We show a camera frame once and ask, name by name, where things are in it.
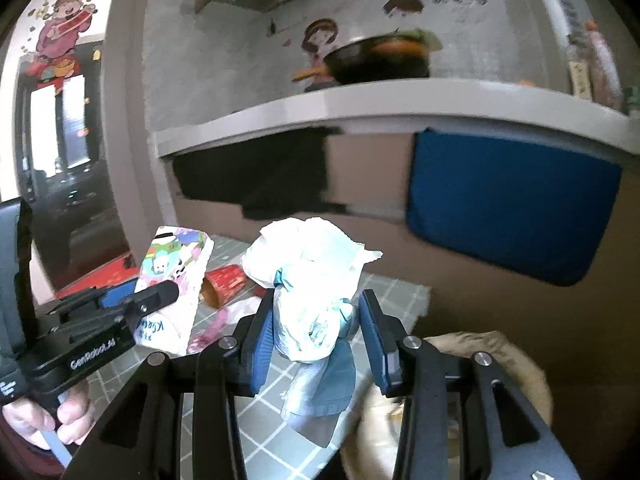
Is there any red festive door decoration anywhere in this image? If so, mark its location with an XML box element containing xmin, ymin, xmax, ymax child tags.
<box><xmin>20</xmin><ymin>0</ymin><xmax>112</xmax><ymax>94</ymax></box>

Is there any blue hanging towel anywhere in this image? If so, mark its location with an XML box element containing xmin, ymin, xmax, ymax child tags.
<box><xmin>406</xmin><ymin>129</ymin><xmax>623</xmax><ymax>287</ymax></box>

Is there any black hanging towel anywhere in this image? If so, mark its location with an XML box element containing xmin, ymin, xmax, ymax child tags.
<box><xmin>172</xmin><ymin>128</ymin><xmax>346</xmax><ymax>220</ymax></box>

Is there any colourful cartoon tissue packet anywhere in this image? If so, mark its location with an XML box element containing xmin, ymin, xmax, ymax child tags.
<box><xmin>134</xmin><ymin>226</ymin><xmax>214</xmax><ymax>356</ymax></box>

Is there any grey kitchen countertop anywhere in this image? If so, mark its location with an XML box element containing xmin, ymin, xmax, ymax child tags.
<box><xmin>151</xmin><ymin>79</ymin><xmax>639</xmax><ymax>157</ymax></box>

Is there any black wok with wooden handle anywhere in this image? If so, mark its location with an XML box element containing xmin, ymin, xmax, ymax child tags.
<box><xmin>292</xmin><ymin>34</ymin><xmax>431</xmax><ymax>84</ymax></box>

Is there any red paper cup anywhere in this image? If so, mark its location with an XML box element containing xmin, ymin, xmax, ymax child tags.
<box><xmin>201</xmin><ymin>264</ymin><xmax>247</xmax><ymax>310</ymax></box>

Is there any sauce bottle with beige label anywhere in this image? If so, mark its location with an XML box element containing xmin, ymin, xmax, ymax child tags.
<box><xmin>566</xmin><ymin>35</ymin><xmax>593</xmax><ymax>101</ymax></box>

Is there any trash bin with beige bag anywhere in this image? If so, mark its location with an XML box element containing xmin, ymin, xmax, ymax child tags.
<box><xmin>339</xmin><ymin>329</ymin><xmax>556</xmax><ymax>480</ymax></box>

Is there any green grid tablecloth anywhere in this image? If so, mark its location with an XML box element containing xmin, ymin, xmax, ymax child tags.
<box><xmin>74</xmin><ymin>235</ymin><xmax>433</xmax><ymax>480</ymax></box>

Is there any dark red sleeve forearm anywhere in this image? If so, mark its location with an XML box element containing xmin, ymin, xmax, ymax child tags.
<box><xmin>0</xmin><ymin>416</ymin><xmax>64</xmax><ymax>480</ymax></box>

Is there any red orange-capped bottle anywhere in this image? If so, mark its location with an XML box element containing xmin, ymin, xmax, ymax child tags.
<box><xmin>585</xmin><ymin>21</ymin><xmax>624</xmax><ymax>112</ymax></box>

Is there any person left hand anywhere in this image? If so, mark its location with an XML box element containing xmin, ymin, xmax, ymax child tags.
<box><xmin>2</xmin><ymin>379</ymin><xmax>96</xmax><ymax>450</ymax></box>

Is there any white blue tissue pack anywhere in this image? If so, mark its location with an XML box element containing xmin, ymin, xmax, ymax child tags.
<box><xmin>241</xmin><ymin>217</ymin><xmax>383</xmax><ymax>448</ymax></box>

